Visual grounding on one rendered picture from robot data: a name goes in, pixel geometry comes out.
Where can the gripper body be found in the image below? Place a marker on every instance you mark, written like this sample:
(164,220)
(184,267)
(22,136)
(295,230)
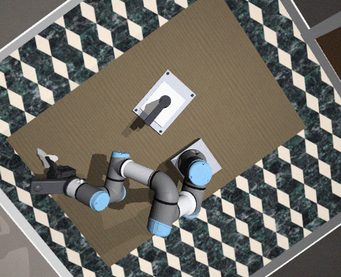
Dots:
(63,172)

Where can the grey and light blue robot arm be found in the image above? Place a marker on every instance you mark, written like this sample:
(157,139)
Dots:
(168,204)

